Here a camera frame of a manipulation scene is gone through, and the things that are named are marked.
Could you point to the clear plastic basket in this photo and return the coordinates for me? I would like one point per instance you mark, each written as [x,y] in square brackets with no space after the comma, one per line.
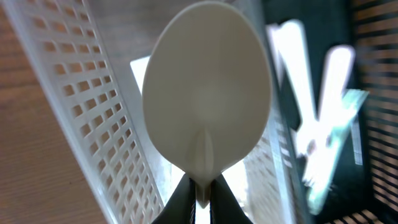
[74,147]

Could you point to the white plastic spoon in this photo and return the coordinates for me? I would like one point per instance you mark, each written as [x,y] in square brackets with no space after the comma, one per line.
[207,90]

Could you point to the white plastic fork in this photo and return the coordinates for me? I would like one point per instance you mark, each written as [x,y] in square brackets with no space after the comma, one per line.
[338,65]
[289,50]

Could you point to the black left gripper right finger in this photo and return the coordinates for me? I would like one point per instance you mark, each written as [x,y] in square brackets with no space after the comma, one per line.
[224,208]

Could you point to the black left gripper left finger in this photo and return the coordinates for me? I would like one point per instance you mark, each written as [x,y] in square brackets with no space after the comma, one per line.
[181,207]

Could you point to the dark green plastic basket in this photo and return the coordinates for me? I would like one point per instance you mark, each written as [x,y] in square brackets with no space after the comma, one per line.
[362,184]

